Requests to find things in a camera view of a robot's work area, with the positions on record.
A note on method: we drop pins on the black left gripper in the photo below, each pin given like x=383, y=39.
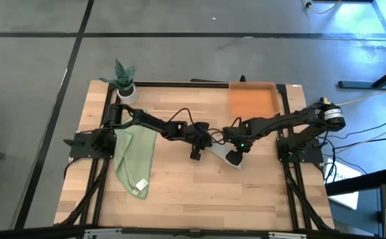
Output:
x=200, y=132

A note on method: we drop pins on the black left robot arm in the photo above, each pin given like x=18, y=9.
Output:
x=153, y=123

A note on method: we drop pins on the black clamp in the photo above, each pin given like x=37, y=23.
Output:
x=242, y=79

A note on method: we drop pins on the black desk frame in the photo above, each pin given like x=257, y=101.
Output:
x=355, y=84

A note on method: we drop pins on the green microfiber towel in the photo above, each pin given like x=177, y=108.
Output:
x=134, y=159

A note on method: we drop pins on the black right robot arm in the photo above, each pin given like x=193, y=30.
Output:
x=285, y=119

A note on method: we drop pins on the black desk edge bar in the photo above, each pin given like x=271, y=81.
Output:
x=362, y=182

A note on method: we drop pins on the white box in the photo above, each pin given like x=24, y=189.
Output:
x=345, y=172

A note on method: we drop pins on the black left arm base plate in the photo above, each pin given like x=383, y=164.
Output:
x=79, y=151

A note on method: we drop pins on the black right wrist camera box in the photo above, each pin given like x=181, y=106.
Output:
x=235, y=158

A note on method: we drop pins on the silver camera bracket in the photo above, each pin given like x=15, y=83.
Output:
x=192, y=233

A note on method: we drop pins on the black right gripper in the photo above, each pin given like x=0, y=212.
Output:
x=239, y=132

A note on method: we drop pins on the black aluminium table frame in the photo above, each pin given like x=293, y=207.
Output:
x=179, y=84

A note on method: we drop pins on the snake plant in white pot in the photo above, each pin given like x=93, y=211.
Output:
x=123, y=74

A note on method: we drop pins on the grey waffle microfiber towel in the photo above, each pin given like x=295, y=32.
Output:
x=221, y=152

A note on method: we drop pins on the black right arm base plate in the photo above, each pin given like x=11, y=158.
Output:
x=312, y=156

